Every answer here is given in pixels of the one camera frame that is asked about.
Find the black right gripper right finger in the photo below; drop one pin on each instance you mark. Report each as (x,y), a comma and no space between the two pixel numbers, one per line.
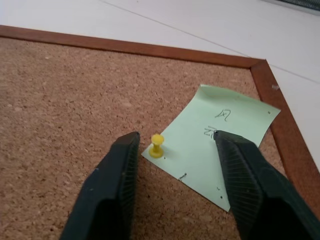
(260,200)

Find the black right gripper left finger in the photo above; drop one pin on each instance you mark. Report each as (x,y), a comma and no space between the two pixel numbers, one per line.
(105,195)

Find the green sticky note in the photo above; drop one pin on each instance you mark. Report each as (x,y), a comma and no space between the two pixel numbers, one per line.
(200,150)

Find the yellow pushpin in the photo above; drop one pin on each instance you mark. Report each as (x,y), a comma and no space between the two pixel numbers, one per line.
(156,148)

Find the wood-framed cork board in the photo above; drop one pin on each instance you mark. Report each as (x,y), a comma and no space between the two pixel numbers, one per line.
(75,112)

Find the clear pushpin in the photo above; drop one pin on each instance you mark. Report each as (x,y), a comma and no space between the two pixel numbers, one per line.
(275,87)

